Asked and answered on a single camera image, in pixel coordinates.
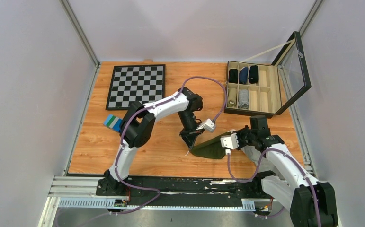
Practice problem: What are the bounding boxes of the beige rolled underwear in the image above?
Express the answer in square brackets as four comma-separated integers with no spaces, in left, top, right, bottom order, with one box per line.
[227,88,237,108]

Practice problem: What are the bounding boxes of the black compartment storage box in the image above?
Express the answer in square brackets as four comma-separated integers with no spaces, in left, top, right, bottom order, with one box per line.
[224,31,312,118]

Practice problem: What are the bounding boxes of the left aluminium frame post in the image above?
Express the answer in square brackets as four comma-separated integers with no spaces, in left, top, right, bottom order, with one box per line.
[59,0,100,68]

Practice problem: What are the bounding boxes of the green underwear white waistband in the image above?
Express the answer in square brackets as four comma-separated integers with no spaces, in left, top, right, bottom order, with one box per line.
[189,130,234,159]

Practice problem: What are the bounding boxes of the blue white block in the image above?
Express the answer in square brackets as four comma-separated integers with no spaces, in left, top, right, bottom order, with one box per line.
[103,114,122,133]

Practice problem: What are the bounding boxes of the grey rolled underwear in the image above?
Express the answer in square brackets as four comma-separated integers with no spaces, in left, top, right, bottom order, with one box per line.
[238,89,249,109]

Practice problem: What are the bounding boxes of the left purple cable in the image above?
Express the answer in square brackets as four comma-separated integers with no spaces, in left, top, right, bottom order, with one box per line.
[112,76,228,220]

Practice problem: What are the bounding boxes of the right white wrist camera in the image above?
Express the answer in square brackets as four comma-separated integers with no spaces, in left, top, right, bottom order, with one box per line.
[220,133,239,150]

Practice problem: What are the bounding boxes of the black rolled underwear tall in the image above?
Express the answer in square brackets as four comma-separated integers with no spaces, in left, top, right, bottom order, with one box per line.
[248,65,259,84]

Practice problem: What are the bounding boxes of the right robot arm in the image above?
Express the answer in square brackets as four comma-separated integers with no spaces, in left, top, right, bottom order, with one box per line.
[232,115,338,227]

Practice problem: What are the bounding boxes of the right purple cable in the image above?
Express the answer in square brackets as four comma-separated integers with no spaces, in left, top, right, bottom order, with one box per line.
[226,147,322,227]

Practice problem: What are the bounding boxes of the right aluminium frame post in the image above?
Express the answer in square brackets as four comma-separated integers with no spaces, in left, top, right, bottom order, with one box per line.
[299,0,324,35]

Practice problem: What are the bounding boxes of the aluminium frame post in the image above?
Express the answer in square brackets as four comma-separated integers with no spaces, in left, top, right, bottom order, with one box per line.
[299,0,324,35]
[59,0,100,68]

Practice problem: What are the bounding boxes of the purple cable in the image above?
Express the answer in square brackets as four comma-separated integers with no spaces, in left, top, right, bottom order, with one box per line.
[226,147,322,227]
[112,76,228,220]

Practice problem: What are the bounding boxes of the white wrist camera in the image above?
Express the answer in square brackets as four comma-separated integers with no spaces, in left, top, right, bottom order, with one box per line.
[220,133,239,150]
[197,119,216,133]

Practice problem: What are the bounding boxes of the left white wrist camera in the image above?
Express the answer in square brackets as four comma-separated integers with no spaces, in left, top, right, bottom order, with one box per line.
[197,119,216,133]

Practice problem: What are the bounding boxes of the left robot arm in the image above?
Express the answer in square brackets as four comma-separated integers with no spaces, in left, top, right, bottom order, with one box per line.
[96,87,205,195]

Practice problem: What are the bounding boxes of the navy rolled underwear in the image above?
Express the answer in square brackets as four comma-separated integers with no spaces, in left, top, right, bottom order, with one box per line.
[239,67,249,84]

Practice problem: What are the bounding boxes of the black white chessboard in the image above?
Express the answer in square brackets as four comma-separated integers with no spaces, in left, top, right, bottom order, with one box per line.
[106,64,166,110]

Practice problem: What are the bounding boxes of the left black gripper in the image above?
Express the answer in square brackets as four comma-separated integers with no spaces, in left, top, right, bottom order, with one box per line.
[178,110,205,150]

